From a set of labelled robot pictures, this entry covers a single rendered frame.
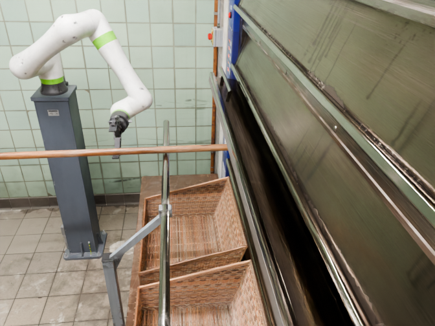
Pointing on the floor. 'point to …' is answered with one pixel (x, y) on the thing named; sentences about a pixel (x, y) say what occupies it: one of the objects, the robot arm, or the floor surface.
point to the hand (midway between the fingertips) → (114, 143)
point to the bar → (111, 280)
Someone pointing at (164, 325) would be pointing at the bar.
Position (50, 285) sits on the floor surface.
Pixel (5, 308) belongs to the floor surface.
